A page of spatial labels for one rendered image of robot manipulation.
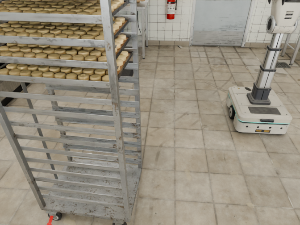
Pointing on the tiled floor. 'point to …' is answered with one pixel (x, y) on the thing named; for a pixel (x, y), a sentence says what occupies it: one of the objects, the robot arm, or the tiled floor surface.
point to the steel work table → (142, 25)
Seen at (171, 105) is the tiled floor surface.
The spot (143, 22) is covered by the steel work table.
